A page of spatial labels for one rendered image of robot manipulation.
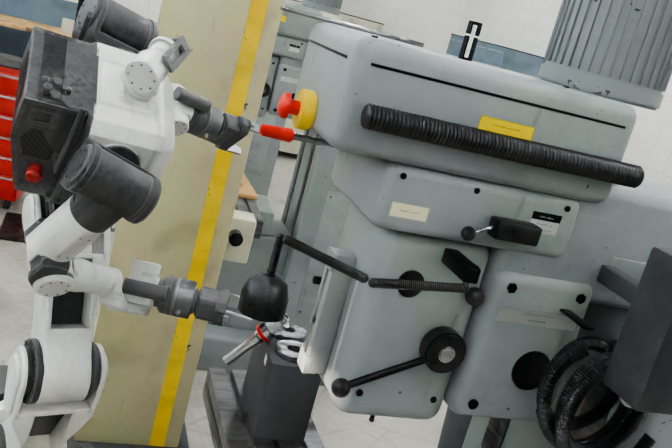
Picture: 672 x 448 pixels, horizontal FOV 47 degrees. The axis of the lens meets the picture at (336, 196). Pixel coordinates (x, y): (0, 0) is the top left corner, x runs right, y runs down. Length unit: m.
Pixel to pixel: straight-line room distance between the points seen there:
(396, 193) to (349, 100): 0.16
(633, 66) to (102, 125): 0.92
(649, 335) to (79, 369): 1.20
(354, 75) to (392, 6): 9.74
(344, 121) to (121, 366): 2.32
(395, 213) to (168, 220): 1.95
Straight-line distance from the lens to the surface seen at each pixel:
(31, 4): 10.16
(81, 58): 1.60
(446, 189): 1.13
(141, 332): 3.17
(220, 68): 2.88
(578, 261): 1.30
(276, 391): 1.77
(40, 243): 1.56
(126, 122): 1.51
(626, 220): 1.32
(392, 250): 1.16
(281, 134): 1.26
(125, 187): 1.42
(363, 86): 1.04
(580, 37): 1.29
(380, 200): 1.11
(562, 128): 1.19
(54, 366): 1.81
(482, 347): 1.27
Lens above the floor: 1.91
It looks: 13 degrees down
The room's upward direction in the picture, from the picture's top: 15 degrees clockwise
